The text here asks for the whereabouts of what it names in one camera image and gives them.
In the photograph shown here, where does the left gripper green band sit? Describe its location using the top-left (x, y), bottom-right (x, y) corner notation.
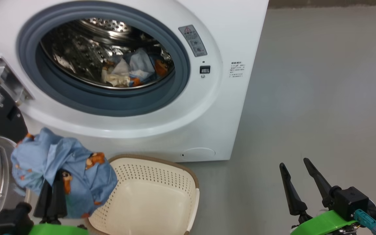
top-left (28, 174), bottom-right (89, 235)

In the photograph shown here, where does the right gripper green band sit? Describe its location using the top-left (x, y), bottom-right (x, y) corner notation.
top-left (279, 158), bottom-right (358, 235)

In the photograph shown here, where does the blue garment with orange print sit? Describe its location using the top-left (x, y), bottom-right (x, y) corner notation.
top-left (11, 127), bottom-right (118, 218)

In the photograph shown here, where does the blue garment with white lining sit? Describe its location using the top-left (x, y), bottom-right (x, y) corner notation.
top-left (102, 48), bottom-right (173, 88)

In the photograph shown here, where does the cream laundry basket brown rim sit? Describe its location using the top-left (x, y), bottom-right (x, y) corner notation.
top-left (85, 154), bottom-right (200, 235)

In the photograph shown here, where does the white front-load washing machine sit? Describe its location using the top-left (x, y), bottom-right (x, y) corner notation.
top-left (0, 0), bottom-right (269, 163)

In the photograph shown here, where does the grey rubber door gasket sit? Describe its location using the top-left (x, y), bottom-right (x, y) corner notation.
top-left (17, 1), bottom-right (191, 117)

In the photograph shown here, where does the metal door hinge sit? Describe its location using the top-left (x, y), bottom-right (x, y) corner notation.
top-left (0, 55), bottom-right (34, 106)

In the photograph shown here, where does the round drain filter cover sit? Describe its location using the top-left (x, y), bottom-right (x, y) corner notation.
top-left (181, 148), bottom-right (216, 158)

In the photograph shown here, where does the steel washer drum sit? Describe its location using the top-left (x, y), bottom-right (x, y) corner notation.
top-left (39, 18), bottom-right (175, 89)

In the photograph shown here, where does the grey warning sticker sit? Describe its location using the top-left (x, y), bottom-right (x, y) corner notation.
top-left (178, 25), bottom-right (208, 57)

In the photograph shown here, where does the right teal plug black cable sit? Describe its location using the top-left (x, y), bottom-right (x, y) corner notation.
top-left (354, 209), bottom-right (376, 235)

